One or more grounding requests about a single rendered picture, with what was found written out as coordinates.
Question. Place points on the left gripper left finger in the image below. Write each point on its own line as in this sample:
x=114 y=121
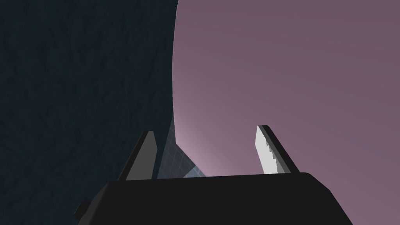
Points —
x=142 y=162

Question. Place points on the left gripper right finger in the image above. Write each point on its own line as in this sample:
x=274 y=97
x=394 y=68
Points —
x=270 y=154

